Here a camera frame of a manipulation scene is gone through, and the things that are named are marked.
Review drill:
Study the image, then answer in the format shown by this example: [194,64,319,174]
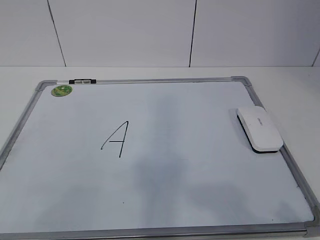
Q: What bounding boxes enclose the white whiteboard eraser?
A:
[236,106,284,154]

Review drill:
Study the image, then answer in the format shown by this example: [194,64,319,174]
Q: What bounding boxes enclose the whiteboard with aluminium frame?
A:
[0,76,320,240]

